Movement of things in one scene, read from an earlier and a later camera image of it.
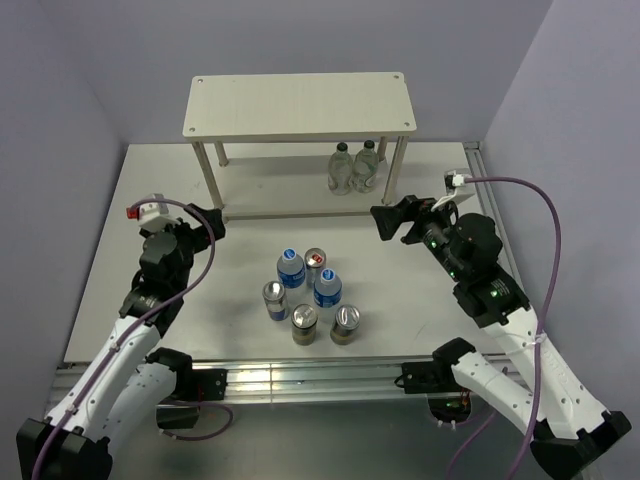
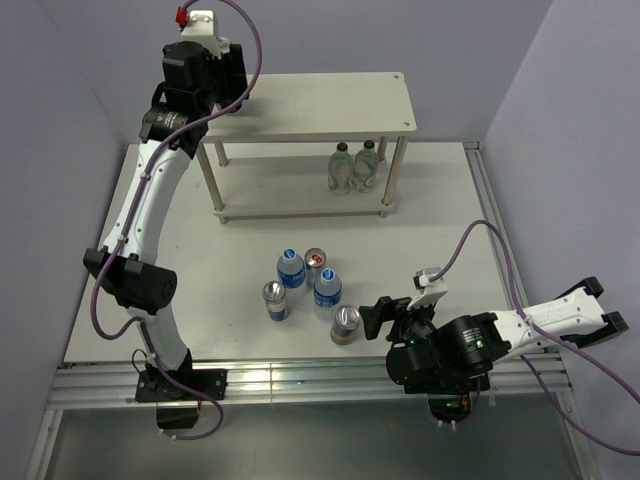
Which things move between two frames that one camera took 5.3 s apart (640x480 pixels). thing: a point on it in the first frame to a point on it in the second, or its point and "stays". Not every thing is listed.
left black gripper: [199, 234] to [234, 85]
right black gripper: [388, 218] to [389, 309]
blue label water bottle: [291, 269] stays
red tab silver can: [315, 260] stays
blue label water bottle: [327, 294] stays
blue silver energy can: [275, 297] stays
